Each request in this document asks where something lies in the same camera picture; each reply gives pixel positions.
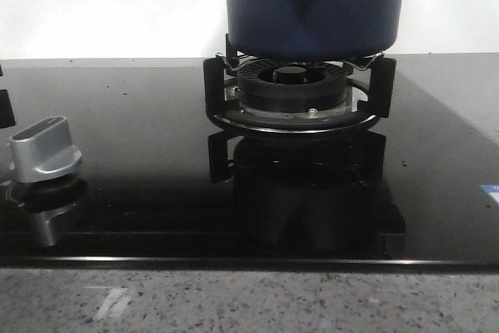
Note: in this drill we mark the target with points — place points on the blue label sticker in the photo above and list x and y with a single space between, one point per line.
492 191

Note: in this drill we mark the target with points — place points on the black gas burner head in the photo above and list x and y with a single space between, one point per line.
291 87

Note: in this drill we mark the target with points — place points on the silver stove knob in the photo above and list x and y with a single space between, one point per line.
44 151

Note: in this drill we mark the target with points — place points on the blue cooking pot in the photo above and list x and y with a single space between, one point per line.
312 30

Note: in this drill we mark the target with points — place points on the black pot support grate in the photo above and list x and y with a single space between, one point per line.
369 88

